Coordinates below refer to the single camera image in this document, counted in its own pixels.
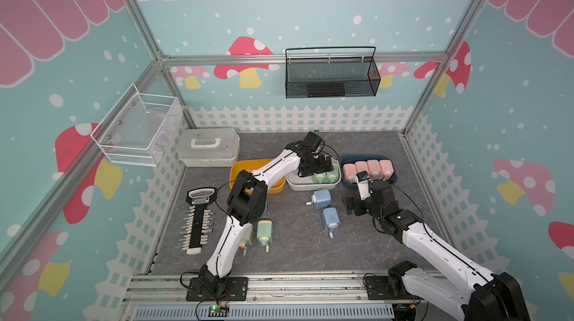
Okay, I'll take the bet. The black wire mesh basket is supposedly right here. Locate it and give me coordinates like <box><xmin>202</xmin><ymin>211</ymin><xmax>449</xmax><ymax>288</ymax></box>
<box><xmin>285</xmin><ymin>46</ymin><xmax>381</xmax><ymax>99</ymax></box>

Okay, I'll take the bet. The green circuit board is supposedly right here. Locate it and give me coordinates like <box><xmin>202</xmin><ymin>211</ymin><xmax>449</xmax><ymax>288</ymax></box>
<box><xmin>208</xmin><ymin>305</ymin><xmax>230</xmax><ymax>317</ymax></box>

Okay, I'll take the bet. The white wire mesh basket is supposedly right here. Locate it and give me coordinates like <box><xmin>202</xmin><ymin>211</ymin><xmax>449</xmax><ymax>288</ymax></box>
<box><xmin>91</xmin><ymin>85</ymin><xmax>183</xmax><ymax>167</ymax></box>

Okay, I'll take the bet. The white storage box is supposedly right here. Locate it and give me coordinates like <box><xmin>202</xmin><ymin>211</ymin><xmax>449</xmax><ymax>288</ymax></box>
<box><xmin>286</xmin><ymin>159</ymin><xmax>342</xmax><ymax>191</ymax></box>

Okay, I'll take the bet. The translucent lidded case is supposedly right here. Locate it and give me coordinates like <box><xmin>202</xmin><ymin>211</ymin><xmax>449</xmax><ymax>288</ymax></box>
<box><xmin>176</xmin><ymin>128</ymin><xmax>241</xmax><ymax>168</ymax></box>

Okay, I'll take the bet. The pale green sharpener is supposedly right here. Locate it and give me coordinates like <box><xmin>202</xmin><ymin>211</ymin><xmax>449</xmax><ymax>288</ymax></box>
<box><xmin>239</xmin><ymin>225</ymin><xmax>254</xmax><ymax>255</ymax></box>

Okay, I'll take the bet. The yellow storage box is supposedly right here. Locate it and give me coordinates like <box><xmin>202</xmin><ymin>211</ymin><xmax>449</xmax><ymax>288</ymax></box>
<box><xmin>229</xmin><ymin>158</ymin><xmax>286</xmax><ymax>195</ymax></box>

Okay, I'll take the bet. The blue sharpener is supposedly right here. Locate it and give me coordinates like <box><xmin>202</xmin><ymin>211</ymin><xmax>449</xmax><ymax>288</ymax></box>
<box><xmin>321</xmin><ymin>207</ymin><xmax>340</xmax><ymax>239</ymax></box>
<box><xmin>306</xmin><ymin>189</ymin><xmax>332</xmax><ymax>210</ymax></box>

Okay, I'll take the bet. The green sharpener bottom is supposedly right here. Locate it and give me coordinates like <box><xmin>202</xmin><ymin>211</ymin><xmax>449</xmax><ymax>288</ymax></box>
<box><xmin>313</xmin><ymin>172</ymin><xmax>328</xmax><ymax>184</ymax></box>

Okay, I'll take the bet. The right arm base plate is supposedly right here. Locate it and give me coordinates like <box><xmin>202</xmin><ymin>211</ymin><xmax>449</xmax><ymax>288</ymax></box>
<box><xmin>363</xmin><ymin>273</ymin><xmax>404</xmax><ymax>300</ymax></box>

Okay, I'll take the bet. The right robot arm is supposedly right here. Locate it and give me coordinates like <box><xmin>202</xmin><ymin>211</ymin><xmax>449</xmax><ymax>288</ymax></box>
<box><xmin>343</xmin><ymin>181</ymin><xmax>530</xmax><ymax>320</ymax></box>

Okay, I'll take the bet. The blue sharpener upper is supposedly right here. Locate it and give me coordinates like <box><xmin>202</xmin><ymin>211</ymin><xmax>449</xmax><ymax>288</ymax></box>
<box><xmin>306</xmin><ymin>189</ymin><xmax>332</xmax><ymax>210</ymax></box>

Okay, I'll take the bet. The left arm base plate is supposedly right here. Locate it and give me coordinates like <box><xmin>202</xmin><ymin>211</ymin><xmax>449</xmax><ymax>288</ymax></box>
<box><xmin>185</xmin><ymin>277</ymin><xmax>249</xmax><ymax>302</ymax></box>

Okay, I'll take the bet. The teal storage box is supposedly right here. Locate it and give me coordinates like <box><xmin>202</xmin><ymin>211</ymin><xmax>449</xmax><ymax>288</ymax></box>
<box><xmin>340</xmin><ymin>155</ymin><xmax>398</xmax><ymax>190</ymax></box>

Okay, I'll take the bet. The pink sharpener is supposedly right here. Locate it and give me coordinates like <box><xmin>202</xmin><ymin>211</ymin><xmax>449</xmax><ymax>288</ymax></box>
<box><xmin>354</xmin><ymin>160</ymin><xmax>369</xmax><ymax>174</ymax></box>
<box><xmin>367</xmin><ymin>159</ymin><xmax>383</xmax><ymax>181</ymax></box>
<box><xmin>379</xmin><ymin>160</ymin><xmax>395</xmax><ymax>181</ymax></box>
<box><xmin>342</xmin><ymin>163</ymin><xmax>358</xmax><ymax>184</ymax></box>

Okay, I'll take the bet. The black tool rack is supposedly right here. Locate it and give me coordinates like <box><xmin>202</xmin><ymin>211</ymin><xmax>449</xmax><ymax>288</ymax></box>
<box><xmin>179</xmin><ymin>187</ymin><xmax>218</xmax><ymax>255</ymax></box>

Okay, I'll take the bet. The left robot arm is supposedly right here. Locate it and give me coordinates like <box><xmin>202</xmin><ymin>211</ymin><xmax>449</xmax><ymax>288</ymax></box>
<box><xmin>198</xmin><ymin>132</ymin><xmax>332</xmax><ymax>299</ymax></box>

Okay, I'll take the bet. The aluminium rail frame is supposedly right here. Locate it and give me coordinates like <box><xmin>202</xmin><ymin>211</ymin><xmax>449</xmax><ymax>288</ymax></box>
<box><xmin>114</xmin><ymin>271</ymin><xmax>453</xmax><ymax>320</ymax></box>

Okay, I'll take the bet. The blue sharpener center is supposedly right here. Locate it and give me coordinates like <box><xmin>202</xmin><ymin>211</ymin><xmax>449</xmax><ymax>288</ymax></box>
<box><xmin>321</xmin><ymin>207</ymin><xmax>340</xmax><ymax>239</ymax></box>

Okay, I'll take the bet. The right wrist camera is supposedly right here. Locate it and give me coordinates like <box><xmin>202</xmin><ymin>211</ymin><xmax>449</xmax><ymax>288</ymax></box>
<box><xmin>355</xmin><ymin>171</ymin><xmax>371</xmax><ymax>201</ymax></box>

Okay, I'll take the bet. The pink sharpener bottom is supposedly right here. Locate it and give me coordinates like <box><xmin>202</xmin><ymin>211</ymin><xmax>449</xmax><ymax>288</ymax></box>
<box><xmin>354</xmin><ymin>160</ymin><xmax>369</xmax><ymax>174</ymax></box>

